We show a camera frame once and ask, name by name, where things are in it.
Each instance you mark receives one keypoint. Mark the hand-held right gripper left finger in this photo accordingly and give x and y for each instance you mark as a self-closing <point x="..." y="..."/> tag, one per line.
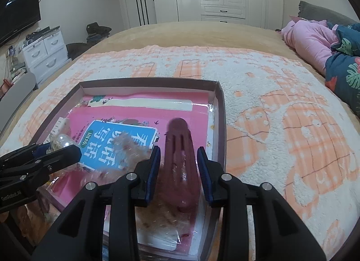
<point x="153" y="176"/>

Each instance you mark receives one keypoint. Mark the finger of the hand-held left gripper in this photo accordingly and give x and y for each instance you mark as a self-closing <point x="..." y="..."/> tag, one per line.
<point x="62" y="157"/>
<point x="40" y="150"/>

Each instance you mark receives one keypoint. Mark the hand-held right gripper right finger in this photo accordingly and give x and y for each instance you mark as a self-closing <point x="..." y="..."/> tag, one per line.
<point x="204" y="176"/>

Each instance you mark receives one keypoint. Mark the polka dot bow hair clip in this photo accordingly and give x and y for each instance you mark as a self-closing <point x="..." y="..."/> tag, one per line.
<point x="123" y="148"/>

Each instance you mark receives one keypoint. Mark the maroon hair clip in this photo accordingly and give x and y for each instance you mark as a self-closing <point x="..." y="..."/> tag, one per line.
<point x="180" y="143"/>

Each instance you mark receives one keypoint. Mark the brown shallow cardboard box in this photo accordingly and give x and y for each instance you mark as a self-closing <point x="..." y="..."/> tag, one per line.
<point x="222" y="126"/>

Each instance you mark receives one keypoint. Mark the blue booklet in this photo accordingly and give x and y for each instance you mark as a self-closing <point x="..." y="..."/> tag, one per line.
<point x="104" y="134"/>

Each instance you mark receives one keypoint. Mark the grey chair back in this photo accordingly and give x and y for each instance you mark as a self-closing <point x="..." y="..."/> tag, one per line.
<point x="17" y="95"/>

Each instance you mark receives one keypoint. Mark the pink book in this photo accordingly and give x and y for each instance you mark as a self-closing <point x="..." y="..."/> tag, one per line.
<point x="121" y="112"/>

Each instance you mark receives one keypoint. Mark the white drawer cabinet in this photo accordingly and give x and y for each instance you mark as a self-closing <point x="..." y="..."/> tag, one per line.
<point x="45" y="53"/>

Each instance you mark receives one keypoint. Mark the orange and white plush blanket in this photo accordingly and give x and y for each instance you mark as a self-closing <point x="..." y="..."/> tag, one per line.
<point x="281" y="109"/>

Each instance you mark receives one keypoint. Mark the dark brown clothes heap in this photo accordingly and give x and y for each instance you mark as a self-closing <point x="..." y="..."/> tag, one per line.
<point x="77" y="51"/>

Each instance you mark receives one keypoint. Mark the pile of dark folded clothes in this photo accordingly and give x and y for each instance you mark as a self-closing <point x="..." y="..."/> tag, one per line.
<point x="97" y="32"/>

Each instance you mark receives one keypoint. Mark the grey quilted headboard cushion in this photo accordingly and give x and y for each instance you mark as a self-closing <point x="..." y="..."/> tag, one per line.
<point x="317" y="13"/>

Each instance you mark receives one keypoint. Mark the black wall television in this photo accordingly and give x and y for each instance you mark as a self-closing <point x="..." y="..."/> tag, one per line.
<point x="19" y="16"/>

